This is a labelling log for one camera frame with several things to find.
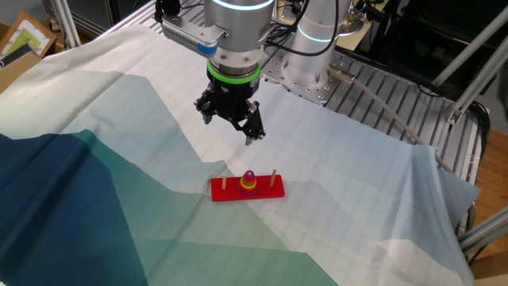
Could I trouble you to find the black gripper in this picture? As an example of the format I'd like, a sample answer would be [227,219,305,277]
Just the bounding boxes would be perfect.
[194,77,266,147]

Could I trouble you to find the red Hanoi base with pegs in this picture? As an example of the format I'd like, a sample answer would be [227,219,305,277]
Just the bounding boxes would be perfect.
[210,169,286,203]

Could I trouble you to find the silver robot mounting plate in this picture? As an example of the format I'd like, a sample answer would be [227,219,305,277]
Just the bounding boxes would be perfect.
[260,49,349,106]

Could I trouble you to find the blue green white tablecloth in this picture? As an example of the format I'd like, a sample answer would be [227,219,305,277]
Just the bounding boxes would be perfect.
[0,23,483,286]

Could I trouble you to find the tan wooden board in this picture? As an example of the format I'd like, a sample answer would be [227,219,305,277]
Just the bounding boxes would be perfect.
[337,0,392,52]

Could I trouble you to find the black chair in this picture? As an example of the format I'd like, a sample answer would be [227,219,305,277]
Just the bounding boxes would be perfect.
[356,0,508,102]

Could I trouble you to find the brown cardboard box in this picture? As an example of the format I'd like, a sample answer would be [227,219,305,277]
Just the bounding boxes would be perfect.
[0,50,43,95]

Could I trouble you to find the green flange ring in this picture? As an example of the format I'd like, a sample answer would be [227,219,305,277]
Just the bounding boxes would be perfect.
[206,59,263,86]

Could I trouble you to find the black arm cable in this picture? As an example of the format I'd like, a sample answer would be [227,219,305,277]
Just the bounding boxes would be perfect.
[264,0,343,57]

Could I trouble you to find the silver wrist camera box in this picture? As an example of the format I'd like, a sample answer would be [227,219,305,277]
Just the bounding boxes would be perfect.
[160,14,230,59]

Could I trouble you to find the beige hose with metal connector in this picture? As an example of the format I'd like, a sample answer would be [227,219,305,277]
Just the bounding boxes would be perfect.
[327,65,456,174]

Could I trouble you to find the black camera cable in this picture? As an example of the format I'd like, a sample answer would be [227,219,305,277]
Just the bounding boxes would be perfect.
[153,0,206,24]

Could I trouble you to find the aluminium frame post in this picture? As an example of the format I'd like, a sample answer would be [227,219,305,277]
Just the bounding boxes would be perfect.
[456,206,508,257]
[51,0,83,49]
[447,37,508,126]

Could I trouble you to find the wooden picture frame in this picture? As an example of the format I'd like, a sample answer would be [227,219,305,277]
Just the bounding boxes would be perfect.
[0,10,57,69]

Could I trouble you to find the thin aluminium frame brace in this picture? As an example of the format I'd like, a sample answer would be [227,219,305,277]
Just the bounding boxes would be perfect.
[431,6,508,87]

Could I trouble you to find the black cable bundle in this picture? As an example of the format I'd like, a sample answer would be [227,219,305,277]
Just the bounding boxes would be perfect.
[470,101,492,160]

